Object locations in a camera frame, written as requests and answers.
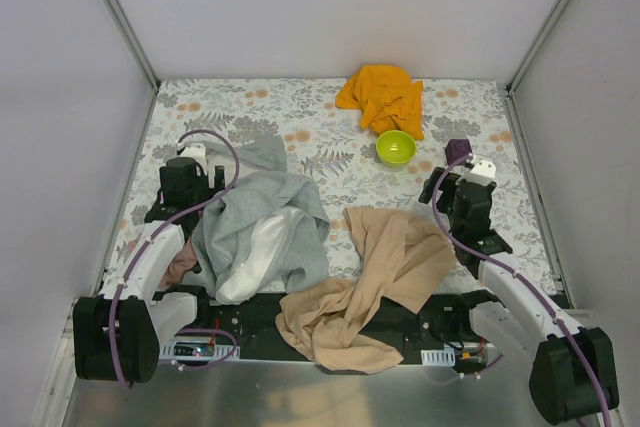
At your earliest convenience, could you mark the pink cloth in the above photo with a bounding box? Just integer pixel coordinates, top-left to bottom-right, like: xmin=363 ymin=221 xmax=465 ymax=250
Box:
xmin=158 ymin=240 xmax=198 ymax=288

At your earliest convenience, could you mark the orange cloth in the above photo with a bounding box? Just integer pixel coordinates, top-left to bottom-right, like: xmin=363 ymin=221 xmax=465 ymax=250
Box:
xmin=335 ymin=64 xmax=424 ymax=141

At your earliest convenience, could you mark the grey sweatshirt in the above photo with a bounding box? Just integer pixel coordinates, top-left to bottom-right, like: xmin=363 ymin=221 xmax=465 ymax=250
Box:
xmin=182 ymin=135 xmax=329 ymax=304

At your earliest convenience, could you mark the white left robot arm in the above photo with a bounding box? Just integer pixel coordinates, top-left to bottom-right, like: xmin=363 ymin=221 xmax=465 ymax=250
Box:
xmin=72 ymin=157 xmax=226 ymax=386

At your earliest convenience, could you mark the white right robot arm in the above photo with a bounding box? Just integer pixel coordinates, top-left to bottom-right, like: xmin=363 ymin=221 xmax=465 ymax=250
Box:
xmin=419 ymin=157 xmax=619 ymax=426

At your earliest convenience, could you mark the beige cloth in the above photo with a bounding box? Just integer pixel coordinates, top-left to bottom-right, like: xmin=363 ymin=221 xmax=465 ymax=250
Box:
xmin=275 ymin=207 xmax=456 ymax=374

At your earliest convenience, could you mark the purple cube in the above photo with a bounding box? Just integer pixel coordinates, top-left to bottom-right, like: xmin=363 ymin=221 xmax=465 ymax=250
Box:
xmin=445 ymin=139 xmax=472 ymax=166

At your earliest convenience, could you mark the green bowl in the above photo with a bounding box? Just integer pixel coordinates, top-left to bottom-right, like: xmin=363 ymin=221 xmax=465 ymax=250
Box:
xmin=376 ymin=130 xmax=417 ymax=167

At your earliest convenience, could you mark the floral tablecloth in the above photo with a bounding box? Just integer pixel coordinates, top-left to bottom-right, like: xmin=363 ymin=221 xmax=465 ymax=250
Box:
xmin=103 ymin=78 xmax=562 ymax=295

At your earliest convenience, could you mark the right controller board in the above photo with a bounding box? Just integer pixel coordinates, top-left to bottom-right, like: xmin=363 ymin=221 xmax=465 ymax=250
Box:
xmin=420 ymin=346 xmax=487 ymax=367

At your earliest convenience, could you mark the controller board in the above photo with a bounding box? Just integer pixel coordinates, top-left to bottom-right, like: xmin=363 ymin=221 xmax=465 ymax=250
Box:
xmin=159 ymin=339 xmax=241 ymax=364
xmin=420 ymin=346 xmax=487 ymax=367

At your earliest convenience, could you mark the left controller board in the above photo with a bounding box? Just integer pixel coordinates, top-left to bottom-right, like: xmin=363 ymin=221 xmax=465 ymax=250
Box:
xmin=159 ymin=339 xmax=241 ymax=364

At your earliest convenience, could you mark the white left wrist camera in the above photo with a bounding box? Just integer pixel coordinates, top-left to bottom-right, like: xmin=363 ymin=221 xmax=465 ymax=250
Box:
xmin=179 ymin=143 xmax=208 ymax=171

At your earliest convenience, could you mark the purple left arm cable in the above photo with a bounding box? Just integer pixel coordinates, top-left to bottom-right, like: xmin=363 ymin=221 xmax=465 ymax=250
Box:
xmin=108 ymin=129 xmax=241 ymax=389

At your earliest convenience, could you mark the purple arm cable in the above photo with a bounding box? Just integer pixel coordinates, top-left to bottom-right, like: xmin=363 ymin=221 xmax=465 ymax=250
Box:
xmin=108 ymin=129 xmax=241 ymax=389
xmin=432 ymin=154 xmax=614 ymax=427

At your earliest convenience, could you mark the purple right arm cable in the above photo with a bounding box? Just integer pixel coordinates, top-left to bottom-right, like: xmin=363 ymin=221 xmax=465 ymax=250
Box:
xmin=432 ymin=154 xmax=614 ymax=427

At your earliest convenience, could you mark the left aluminium frame post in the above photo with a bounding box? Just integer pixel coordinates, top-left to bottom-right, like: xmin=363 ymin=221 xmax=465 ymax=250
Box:
xmin=77 ymin=0 xmax=161 ymax=93

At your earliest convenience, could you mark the aluminium frame post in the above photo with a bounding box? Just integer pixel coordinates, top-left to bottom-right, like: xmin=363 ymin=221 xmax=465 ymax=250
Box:
xmin=77 ymin=0 xmax=161 ymax=93
xmin=504 ymin=0 xmax=606 ymax=94

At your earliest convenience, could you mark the right aluminium frame post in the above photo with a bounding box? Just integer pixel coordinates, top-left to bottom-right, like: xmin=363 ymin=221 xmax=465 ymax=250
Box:
xmin=504 ymin=0 xmax=606 ymax=94

